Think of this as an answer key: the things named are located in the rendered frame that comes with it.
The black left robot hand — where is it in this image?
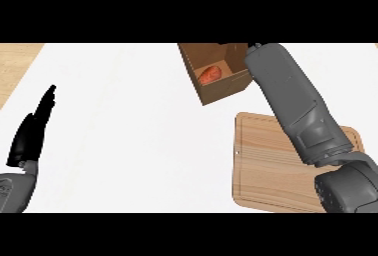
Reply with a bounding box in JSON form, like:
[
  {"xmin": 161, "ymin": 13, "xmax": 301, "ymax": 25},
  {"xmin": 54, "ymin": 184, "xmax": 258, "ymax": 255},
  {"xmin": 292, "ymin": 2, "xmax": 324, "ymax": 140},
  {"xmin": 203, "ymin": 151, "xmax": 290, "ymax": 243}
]
[{"xmin": 4, "ymin": 84, "xmax": 57, "ymax": 168}]

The wooden cutting board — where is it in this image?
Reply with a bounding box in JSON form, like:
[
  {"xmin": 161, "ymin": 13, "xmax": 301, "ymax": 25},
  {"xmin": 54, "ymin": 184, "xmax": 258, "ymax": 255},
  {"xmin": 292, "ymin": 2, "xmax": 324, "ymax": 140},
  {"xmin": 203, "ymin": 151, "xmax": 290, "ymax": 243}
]
[{"xmin": 230, "ymin": 111, "xmax": 366, "ymax": 214}]

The orange sweet potato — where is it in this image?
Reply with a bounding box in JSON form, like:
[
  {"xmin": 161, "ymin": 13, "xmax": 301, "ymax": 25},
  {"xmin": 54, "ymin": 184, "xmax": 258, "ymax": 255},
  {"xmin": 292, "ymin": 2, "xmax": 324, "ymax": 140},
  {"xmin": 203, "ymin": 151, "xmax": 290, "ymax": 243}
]
[{"xmin": 196, "ymin": 65, "xmax": 224, "ymax": 86}]

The brown cardboard box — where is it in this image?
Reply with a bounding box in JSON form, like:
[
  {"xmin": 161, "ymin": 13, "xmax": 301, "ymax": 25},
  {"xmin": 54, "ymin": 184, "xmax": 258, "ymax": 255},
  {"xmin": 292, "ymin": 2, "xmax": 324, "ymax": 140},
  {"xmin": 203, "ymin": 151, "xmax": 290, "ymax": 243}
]
[{"xmin": 177, "ymin": 42, "xmax": 254, "ymax": 107}]

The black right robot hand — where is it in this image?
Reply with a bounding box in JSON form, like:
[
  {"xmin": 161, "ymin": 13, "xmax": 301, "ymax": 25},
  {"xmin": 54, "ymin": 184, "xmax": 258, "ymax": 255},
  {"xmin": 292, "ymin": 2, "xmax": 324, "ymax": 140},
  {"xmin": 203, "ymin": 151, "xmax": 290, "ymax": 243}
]
[{"xmin": 218, "ymin": 42, "xmax": 264, "ymax": 48}]

